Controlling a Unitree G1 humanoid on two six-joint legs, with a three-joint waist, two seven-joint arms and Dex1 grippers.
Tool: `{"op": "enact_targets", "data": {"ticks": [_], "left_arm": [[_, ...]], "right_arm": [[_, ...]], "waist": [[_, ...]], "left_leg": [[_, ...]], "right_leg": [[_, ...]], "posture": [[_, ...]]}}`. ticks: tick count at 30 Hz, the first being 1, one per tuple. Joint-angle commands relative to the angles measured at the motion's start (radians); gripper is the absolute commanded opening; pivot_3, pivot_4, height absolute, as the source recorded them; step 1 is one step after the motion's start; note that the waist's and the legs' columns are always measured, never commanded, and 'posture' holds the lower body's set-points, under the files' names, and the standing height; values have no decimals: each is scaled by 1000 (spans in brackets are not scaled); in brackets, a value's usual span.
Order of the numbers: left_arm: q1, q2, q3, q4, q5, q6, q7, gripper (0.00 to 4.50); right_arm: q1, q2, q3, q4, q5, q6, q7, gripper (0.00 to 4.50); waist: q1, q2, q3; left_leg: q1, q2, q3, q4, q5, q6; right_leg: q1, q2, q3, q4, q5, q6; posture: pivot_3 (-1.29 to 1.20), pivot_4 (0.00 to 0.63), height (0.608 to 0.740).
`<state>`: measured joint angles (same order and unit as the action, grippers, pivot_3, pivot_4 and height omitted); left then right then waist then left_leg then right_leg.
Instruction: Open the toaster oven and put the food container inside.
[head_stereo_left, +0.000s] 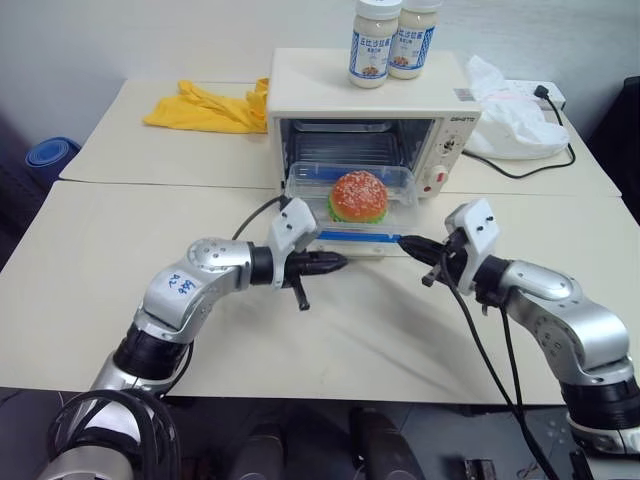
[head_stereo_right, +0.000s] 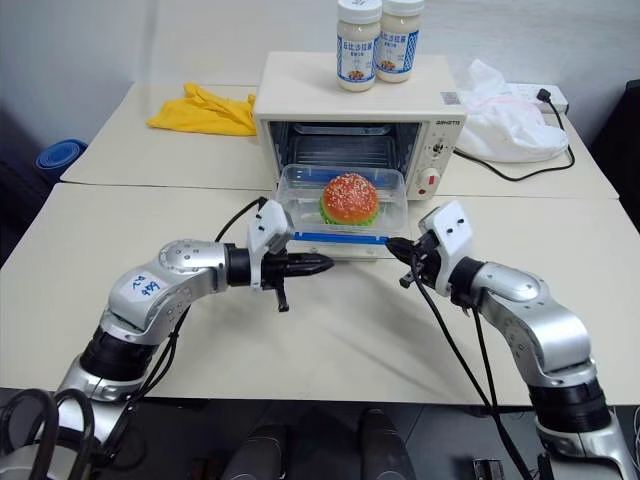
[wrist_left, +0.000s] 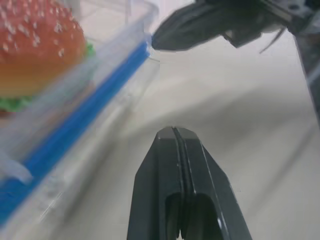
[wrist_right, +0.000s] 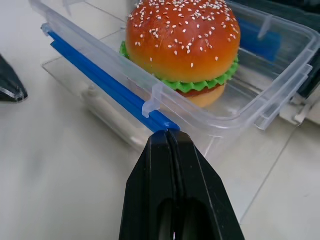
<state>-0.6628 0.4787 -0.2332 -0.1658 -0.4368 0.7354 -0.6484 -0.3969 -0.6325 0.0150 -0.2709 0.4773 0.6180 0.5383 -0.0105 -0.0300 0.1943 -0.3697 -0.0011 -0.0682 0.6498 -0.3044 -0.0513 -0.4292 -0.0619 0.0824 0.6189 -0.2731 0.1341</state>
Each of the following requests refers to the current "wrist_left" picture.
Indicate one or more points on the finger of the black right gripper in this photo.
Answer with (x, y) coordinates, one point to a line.
(180, 20)

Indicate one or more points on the toy hamburger sesame bun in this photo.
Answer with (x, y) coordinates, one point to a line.
(37, 55)

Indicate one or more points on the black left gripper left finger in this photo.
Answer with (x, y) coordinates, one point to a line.
(155, 187)

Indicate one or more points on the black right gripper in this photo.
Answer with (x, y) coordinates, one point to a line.
(290, 12)

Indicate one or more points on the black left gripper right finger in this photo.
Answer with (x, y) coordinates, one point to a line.
(212, 195)

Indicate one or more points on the clear food container blue seal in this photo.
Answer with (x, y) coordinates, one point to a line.
(82, 105)

